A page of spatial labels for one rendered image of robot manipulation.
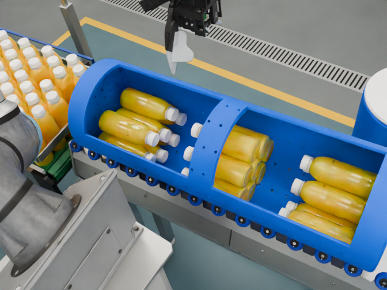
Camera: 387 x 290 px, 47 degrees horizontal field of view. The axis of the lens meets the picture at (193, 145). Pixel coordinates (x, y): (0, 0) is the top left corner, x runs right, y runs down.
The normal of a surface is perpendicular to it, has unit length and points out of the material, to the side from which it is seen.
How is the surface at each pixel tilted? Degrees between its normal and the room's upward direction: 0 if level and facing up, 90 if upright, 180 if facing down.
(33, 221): 29
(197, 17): 89
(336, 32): 0
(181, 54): 56
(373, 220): 43
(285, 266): 71
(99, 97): 90
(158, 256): 0
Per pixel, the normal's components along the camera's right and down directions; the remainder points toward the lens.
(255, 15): -0.12, -0.61
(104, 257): 0.87, 0.32
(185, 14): -0.50, 0.71
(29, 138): 0.93, -0.30
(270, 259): -0.51, 0.48
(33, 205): 0.40, -0.55
